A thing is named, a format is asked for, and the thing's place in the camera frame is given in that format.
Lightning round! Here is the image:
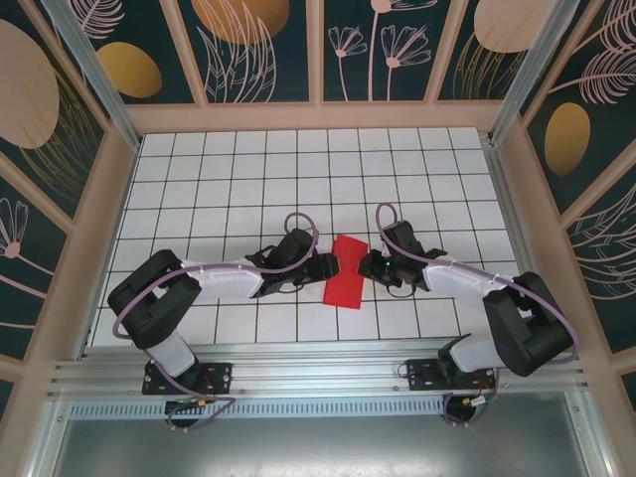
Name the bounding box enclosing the red paper sheet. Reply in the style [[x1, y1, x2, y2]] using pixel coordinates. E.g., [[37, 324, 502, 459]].
[[321, 234, 368, 310]]

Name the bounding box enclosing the grey metal sheet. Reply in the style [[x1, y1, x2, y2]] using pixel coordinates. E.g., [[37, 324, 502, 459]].
[[49, 415, 592, 477]]

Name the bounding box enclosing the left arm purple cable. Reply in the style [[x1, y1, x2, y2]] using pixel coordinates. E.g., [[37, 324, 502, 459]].
[[112, 212, 322, 434]]

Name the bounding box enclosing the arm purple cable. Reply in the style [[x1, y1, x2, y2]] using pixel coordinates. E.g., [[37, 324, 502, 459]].
[[376, 202, 583, 429], [112, 212, 322, 434]]

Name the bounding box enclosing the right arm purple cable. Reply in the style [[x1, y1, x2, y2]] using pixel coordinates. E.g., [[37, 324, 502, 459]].
[[376, 202, 583, 429]]

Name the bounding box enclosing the aluminium mounting rail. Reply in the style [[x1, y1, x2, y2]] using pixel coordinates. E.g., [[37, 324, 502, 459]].
[[47, 341, 591, 398]]

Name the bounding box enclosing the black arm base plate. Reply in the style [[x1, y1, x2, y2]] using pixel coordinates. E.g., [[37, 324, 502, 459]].
[[405, 356, 497, 393], [141, 361, 235, 397]]

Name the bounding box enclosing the aluminium side rail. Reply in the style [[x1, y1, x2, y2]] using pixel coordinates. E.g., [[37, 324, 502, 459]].
[[484, 141, 565, 352]]

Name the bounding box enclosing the slotted grey cable duct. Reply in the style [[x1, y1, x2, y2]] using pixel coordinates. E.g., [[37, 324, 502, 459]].
[[69, 399, 448, 419]]

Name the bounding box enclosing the aluminium corner post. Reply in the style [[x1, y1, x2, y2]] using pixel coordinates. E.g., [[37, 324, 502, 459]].
[[42, 0, 143, 153], [489, 0, 597, 146]]

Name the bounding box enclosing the aluminium frame beam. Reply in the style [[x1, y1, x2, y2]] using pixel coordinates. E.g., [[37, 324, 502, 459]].
[[19, 399, 74, 477], [565, 392, 620, 477]]

